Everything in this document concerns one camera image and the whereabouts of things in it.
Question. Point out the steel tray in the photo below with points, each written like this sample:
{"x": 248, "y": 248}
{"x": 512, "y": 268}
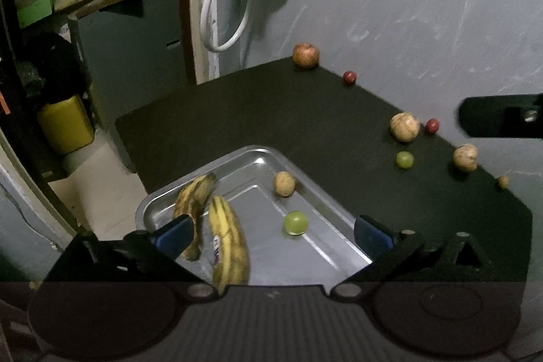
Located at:
{"x": 326, "y": 254}

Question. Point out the grey cabinet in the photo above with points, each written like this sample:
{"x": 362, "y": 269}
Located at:
{"x": 133, "y": 55}

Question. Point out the yellow banana with sticker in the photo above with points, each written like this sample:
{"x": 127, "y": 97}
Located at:
{"x": 231, "y": 263}

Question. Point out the black table mat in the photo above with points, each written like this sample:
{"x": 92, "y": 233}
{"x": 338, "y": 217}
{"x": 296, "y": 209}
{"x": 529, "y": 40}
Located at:
{"x": 340, "y": 138}

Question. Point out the small green grape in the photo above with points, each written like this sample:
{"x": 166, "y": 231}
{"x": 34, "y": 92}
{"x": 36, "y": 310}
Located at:
{"x": 503, "y": 181}

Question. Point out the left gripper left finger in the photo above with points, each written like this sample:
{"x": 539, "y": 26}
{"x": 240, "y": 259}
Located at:
{"x": 174, "y": 238}

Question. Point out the red-yellow apple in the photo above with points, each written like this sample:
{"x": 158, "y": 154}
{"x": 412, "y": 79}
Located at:
{"x": 306, "y": 55}

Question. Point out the green grape in tray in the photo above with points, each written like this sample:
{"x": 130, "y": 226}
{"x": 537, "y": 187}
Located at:
{"x": 295, "y": 223}

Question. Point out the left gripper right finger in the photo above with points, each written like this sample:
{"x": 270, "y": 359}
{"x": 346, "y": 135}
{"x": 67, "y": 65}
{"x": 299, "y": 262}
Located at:
{"x": 373, "y": 238}

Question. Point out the spotted ripe banana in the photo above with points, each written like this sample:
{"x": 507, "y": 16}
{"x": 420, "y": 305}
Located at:
{"x": 191, "y": 201}

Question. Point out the red cherry fruit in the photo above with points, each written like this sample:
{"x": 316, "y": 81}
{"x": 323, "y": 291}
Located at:
{"x": 432, "y": 126}
{"x": 349, "y": 78}

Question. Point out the yellow canister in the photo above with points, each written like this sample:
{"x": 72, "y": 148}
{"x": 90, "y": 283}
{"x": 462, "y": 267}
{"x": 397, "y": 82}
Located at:
{"x": 66, "y": 125}

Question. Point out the striped cream pepino melon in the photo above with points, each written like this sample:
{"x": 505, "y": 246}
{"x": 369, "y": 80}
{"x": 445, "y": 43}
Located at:
{"x": 405, "y": 127}

